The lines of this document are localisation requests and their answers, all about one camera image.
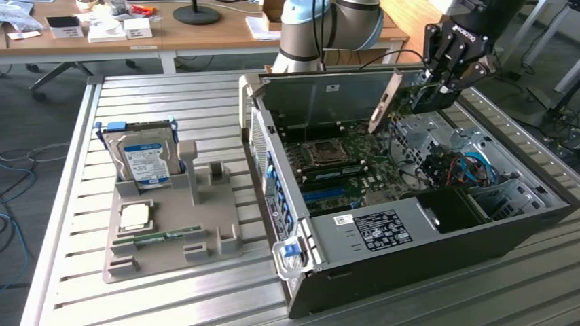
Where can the open black PC case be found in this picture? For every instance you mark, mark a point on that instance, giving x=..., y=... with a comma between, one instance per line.
x=408, y=265

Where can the hard disk in blue carrier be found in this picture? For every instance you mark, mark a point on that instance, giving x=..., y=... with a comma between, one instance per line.
x=143, y=159

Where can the red orange small tool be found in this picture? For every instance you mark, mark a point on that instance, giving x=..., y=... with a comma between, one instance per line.
x=144, y=11

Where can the clear plastic bag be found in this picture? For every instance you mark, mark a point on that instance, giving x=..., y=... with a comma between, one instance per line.
x=16, y=15

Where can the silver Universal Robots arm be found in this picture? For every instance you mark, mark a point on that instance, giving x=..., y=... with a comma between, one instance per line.
x=312, y=30

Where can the installed green RAM stick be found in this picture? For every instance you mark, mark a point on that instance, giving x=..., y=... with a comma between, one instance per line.
x=335, y=172

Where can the loose green RAM stick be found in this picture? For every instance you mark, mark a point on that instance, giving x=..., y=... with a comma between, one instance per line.
x=159, y=235

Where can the flat white box with roll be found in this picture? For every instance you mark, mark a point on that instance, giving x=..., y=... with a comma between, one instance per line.
x=105, y=32

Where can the beige tape roll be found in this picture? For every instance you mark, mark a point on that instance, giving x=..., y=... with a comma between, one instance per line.
x=85, y=3

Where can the silver CPU chip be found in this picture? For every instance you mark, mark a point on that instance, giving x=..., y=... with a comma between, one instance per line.
x=135, y=217

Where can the white paper label card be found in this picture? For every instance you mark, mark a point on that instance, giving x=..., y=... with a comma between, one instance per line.
x=23, y=35

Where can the blue case release latch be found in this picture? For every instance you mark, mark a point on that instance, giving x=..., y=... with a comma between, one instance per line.
x=289, y=249

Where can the plain white box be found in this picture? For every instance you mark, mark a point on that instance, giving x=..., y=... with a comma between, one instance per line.
x=137, y=29

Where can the white desk frame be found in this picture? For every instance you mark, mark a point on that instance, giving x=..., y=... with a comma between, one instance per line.
x=545, y=30

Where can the green motherboard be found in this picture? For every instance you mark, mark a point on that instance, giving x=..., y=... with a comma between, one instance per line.
x=357, y=159

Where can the green graphics card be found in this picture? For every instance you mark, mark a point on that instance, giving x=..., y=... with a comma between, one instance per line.
x=408, y=98

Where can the silver metal disk bay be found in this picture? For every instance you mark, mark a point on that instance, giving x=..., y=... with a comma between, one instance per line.
x=512, y=200

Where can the white box with black top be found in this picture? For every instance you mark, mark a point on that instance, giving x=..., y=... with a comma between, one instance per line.
x=64, y=29

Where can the black round lamp base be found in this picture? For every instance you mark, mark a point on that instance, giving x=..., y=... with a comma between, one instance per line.
x=196, y=15

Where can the grey printed parts rack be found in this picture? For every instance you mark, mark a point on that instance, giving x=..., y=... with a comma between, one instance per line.
x=181, y=217

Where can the wooden office desk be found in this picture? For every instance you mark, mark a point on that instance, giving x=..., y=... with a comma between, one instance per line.
x=199, y=37

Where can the metal CPU socket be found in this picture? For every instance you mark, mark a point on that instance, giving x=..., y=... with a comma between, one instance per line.
x=325, y=153

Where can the brown cardboard box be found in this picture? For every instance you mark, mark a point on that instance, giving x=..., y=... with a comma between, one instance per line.
x=272, y=15

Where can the black plastic air shroud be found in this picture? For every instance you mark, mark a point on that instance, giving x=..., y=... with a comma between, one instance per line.
x=453, y=210

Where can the grey power supply with label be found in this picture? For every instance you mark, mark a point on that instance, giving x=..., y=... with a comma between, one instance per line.
x=357, y=234

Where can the stack of white papers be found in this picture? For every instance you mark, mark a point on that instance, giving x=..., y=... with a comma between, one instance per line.
x=260, y=30

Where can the blue expansion slot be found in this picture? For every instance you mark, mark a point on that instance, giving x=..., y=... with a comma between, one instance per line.
x=324, y=194

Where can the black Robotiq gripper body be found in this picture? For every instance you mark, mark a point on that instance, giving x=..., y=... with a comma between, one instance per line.
x=468, y=40

